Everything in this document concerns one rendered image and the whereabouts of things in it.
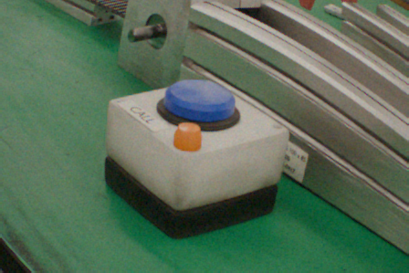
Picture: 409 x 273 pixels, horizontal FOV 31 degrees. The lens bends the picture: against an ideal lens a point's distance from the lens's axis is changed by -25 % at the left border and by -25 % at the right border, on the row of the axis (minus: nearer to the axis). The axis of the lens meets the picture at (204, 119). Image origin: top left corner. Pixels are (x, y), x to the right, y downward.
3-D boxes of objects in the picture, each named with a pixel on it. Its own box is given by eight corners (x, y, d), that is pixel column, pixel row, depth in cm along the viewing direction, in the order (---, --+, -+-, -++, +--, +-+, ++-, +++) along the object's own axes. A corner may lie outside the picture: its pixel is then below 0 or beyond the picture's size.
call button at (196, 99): (148, 114, 55) (152, 83, 55) (203, 103, 58) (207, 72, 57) (189, 143, 53) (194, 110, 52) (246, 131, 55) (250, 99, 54)
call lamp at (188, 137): (167, 141, 51) (169, 120, 51) (189, 136, 52) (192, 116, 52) (183, 153, 50) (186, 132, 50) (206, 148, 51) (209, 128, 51)
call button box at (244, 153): (102, 182, 58) (107, 94, 55) (219, 157, 64) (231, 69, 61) (173, 241, 52) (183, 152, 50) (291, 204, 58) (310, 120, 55)
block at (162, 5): (94, 69, 75) (112, -24, 71) (208, 47, 83) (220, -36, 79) (149, 110, 69) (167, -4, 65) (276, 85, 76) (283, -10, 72)
